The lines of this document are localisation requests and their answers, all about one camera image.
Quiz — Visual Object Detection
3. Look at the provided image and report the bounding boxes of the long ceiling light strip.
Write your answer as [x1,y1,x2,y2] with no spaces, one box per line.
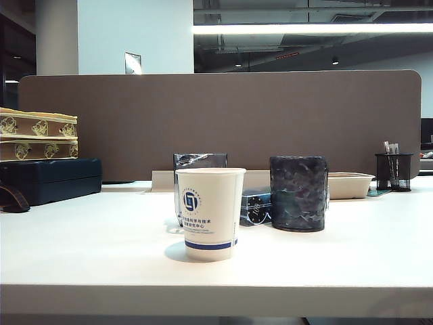
[191,22,433,35]

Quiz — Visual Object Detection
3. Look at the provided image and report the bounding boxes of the dark marbled mug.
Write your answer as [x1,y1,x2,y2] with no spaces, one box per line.
[269,155,329,233]

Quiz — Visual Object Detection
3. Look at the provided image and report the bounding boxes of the brown leather strap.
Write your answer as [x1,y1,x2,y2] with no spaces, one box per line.
[0,184,31,214]

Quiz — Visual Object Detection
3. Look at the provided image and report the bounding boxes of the white paper cup blue logo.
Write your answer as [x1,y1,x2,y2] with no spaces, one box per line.
[175,167,247,262]

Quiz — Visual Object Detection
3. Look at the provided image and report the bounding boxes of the dark blue hard case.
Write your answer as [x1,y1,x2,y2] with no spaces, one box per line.
[0,157,103,207]

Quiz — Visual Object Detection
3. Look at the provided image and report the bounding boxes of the small wall sign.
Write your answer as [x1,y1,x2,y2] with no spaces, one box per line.
[124,51,142,75]

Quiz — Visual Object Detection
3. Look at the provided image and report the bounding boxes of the black mesh pen holder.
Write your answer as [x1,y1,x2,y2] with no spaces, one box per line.
[374,153,414,192]

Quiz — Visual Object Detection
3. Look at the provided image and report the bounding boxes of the brown box yellow bear pattern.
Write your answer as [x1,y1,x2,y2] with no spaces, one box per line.
[0,137,80,163]
[0,106,78,139]

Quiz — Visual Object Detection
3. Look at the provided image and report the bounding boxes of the brown desk divider panel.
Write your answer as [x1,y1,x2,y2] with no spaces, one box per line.
[18,69,423,186]

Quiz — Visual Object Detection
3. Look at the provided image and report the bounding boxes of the black monitor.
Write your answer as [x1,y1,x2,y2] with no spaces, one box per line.
[421,117,433,145]

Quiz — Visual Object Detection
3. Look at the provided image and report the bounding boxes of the beige oval tray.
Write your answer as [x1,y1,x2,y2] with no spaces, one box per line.
[326,171,376,200]

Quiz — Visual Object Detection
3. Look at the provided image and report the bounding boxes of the small dark blue box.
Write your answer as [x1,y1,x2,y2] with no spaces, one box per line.
[240,189,273,227]

